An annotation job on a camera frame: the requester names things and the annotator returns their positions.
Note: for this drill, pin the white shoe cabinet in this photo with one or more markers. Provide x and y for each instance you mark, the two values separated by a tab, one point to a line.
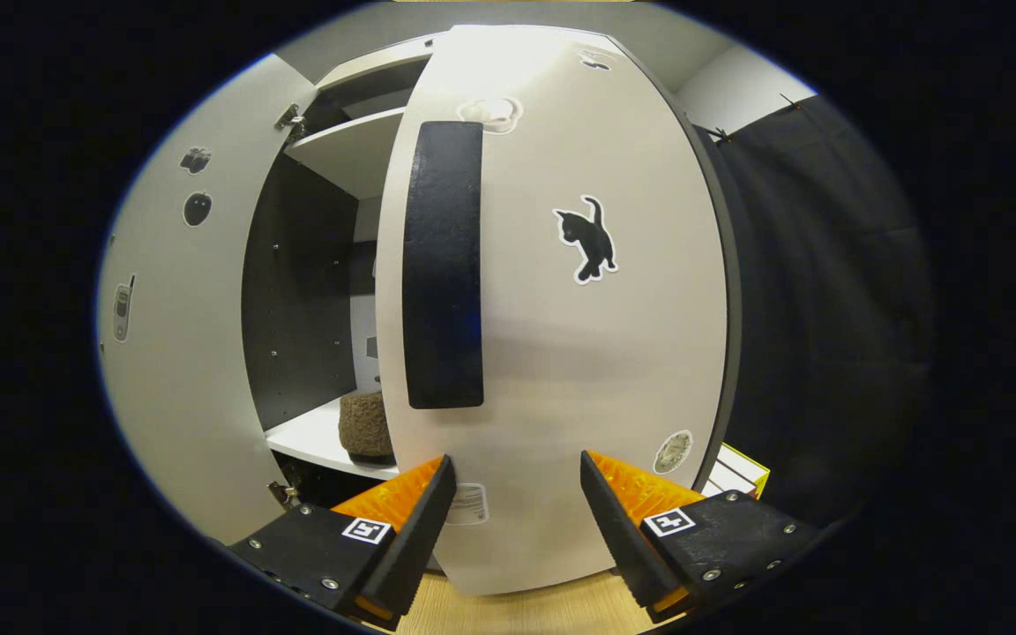
296	309

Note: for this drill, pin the black backdrop cloth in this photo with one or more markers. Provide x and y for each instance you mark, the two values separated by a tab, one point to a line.
825	309

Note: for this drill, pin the yellow red carton box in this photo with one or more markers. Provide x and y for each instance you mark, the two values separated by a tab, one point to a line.
742	472

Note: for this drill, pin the brown fluffy shoe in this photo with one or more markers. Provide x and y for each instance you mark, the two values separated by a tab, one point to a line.
365	428

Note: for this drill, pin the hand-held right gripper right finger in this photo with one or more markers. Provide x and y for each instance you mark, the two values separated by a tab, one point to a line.
618	538

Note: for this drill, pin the white shoe cabinet door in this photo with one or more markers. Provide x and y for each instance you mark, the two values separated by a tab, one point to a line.
182	353
561	370

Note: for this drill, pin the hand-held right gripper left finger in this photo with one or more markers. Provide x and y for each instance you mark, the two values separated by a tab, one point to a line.
415	547

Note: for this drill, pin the white cabinet drawer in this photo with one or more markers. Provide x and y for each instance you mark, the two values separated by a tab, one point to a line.
376	63

